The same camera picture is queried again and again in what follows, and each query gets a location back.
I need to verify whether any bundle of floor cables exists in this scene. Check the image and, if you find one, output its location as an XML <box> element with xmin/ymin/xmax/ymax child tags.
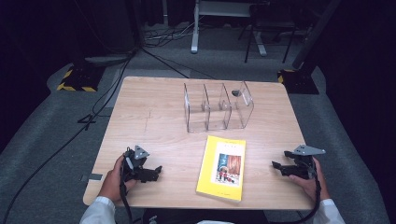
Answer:
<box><xmin>143</xmin><ymin>19</ymin><xmax>200</xmax><ymax>49</ymax></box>

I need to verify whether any grey tape strip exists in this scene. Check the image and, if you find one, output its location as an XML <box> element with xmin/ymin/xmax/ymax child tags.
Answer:
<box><xmin>80</xmin><ymin>173</ymin><xmax>104</xmax><ymax>183</ymax></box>

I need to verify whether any long black floor cable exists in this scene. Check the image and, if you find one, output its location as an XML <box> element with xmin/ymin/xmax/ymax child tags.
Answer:
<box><xmin>0</xmin><ymin>50</ymin><xmax>137</xmax><ymax>224</ymax></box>

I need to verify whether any clear acrylic file holder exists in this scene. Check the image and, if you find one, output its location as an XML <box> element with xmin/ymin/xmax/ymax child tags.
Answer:
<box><xmin>182</xmin><ymin>80</ymin><xmax>255</xmax><ymax>134</ymax></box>

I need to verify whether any thin black floor cable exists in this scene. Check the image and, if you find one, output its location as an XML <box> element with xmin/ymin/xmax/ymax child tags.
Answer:
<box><xmin>139</xmin><ymin>46</ymin><xmax>216</xmax><ymax>80</ymax></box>

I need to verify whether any hand-held gripper black cable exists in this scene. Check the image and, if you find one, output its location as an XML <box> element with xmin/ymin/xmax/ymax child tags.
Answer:
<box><xmin>119</xmin><ymin>154</ymin><xmax>135</xmax><ymax>224</ymax></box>
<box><xmin>270</xmin><ymin>161</ymin><xmax>322</xmax><ymax>224</ymax></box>

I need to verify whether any black chair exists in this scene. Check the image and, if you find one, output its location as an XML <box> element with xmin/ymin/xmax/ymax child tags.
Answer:
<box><xmin>237</xmin><ymin>2</ymin><xmax>297</xmax><ymax>64</ymax></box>

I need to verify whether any yellow-black striped stand base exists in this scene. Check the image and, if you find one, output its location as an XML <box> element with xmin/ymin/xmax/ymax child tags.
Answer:
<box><xmin>276</xmin><ymin>68</ymin><xmax>320</xmax><ymax>95</ymax></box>
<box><xmin>56</xmin><ymin>64</ymin><xmax>106</xmax><ymax>93</ymax></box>

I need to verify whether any left hand-held gripper black cable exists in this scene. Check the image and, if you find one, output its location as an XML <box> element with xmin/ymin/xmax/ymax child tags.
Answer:
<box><xmin>119</xmin><ymin>154</ymin><xmax>135</xmax><ymax>224</ymax></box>

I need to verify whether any person's left hand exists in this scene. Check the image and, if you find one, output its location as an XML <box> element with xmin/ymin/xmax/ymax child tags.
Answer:
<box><xmin>97</xmin><ymin>154</ymin><xmax>138</xmax><ymax>203</ymax></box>

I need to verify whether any white desk frame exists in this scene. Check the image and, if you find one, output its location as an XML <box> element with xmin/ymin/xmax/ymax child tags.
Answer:
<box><xmin>190</xmin><ymin>0</ymin><xmax>268</xmax><ymax>58</ymax></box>

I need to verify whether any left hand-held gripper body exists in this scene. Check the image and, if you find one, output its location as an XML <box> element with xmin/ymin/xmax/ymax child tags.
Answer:
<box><xmin>122</xmin><ymin>145</ymin><xmax>157</xmax><ymax>184</ymax></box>

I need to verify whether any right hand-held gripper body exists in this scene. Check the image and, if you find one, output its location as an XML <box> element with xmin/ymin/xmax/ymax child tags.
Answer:
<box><xmin>281</xmin><ymin>144</ymin><xmax>327</xmax><ymax>181</ymax></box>

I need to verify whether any yellow book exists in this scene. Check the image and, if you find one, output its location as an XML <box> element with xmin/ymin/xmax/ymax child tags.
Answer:
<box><xmin>195</xmin><ymin>134</ymin><xmax>248</xmax><ymax>203</ymax></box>

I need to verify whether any right hand-held gripper black cable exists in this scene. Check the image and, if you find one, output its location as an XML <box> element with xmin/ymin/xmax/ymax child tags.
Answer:
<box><xmin>270</xmin><ymin>161</ymin><xmax>322</xmax><ymax>224</ymax></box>

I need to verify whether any dark slanted stand post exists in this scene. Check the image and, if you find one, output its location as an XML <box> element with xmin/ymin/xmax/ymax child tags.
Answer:
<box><xmin>291</xmin><ymin>0</ymin><xmax>343</xmax><ymax>71</ymax></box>

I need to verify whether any person's right hand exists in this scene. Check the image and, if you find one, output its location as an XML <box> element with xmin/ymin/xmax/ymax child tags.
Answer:
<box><xmin>288</xmin><ymin>156</ymin><xmax>332</xmax><ymax>203</ymax></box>

